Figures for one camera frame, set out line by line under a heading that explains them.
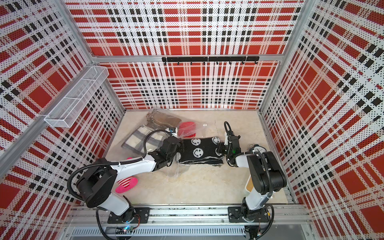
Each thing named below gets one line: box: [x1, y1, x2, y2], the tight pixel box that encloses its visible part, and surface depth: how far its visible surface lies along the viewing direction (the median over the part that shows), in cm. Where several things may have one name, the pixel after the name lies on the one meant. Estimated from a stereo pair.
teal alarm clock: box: [249, 144, 267, 154], surface depth 95 cm
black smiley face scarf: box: [178, 136, 224, 166], surface depth 92 cm
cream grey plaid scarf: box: [121, 124, 169, 155], surface depth 97 cm
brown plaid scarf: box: [147, 111, 182, 128], surface depth 110 cm
